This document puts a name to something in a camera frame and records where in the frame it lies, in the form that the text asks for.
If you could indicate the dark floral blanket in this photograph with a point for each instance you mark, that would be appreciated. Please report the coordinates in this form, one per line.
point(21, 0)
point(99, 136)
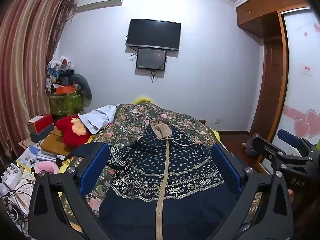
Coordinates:
point(140, 115)

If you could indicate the green patterned box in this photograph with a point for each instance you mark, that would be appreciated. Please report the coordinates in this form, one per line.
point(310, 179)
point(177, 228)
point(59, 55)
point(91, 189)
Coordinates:
point(65, 103)

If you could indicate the dark grey box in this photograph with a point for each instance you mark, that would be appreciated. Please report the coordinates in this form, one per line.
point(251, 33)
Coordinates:
point(41, 135)

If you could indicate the white power strip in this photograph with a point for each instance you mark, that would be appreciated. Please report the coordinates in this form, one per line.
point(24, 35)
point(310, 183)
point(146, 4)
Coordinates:
point(11, 175)

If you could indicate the white wall outlet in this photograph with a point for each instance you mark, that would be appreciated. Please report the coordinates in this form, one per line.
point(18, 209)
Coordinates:
point(218, 121)

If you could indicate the orange box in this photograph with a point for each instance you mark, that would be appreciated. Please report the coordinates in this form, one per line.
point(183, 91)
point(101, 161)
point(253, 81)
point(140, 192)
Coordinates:
point(65, 90)

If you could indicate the red plush toy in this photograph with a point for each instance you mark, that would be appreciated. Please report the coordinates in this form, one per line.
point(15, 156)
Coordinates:
point(68, 132)

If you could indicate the pile of household clutter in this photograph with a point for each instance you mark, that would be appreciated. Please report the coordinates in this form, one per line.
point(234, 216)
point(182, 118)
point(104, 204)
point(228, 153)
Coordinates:
point(58, 70)

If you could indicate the grey bag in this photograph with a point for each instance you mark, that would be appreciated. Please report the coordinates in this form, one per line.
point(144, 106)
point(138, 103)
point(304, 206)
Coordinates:
point(250, 146)

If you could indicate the red box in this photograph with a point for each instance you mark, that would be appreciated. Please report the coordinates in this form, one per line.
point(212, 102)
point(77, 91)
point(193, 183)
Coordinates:
point(41, 123)

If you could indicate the grey neck pillow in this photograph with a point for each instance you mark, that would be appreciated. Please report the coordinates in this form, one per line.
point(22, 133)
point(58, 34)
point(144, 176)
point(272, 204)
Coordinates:
point(83, 85)

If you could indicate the navy patterned hooded jacket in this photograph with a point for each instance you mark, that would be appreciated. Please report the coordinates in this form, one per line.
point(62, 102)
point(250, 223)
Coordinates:
point(190, 160)

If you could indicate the striped brown curtain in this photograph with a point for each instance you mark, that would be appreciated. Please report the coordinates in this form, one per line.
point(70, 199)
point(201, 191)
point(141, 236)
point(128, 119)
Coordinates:
point(25, 55)

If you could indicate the yellow pillow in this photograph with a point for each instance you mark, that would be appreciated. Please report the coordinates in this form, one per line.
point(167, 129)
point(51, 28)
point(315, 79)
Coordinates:
point(141, 100)

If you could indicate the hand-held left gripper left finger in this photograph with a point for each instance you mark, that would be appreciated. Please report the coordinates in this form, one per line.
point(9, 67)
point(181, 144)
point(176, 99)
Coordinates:
point(96, 165)

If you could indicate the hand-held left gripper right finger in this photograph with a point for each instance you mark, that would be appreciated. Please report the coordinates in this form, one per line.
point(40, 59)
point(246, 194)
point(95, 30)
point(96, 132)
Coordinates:
point(226, 165)

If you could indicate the white cloth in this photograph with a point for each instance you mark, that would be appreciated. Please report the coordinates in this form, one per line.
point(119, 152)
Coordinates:
point(98, 117)

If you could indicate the large black wall television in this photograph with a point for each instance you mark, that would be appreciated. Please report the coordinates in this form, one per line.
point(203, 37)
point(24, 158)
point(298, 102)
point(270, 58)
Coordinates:
point(153, 33)

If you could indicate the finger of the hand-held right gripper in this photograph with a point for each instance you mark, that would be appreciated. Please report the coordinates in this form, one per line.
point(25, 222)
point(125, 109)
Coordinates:
point(270, 150)
point(291, 138)

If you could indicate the pink cushion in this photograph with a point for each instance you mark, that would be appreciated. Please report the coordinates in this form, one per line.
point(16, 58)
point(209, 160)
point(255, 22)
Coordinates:
point(45, 167)

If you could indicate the small black wall monitor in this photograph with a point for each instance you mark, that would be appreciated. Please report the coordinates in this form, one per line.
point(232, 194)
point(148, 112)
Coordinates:
point(151, 58)

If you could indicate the wooden wardrobe cabinet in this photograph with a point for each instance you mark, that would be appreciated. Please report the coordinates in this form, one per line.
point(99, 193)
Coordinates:
point(260, 12)

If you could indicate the brown wooden board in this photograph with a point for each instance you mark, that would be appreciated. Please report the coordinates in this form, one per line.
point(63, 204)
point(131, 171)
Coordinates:
point(53, 143)

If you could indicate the stack of printed booklets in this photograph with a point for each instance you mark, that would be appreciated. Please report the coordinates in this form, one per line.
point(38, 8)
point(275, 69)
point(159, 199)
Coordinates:
point(28, 156)

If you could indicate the white air conditioner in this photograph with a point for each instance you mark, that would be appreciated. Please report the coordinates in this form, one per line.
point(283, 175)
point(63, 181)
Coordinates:
point(100, 0)

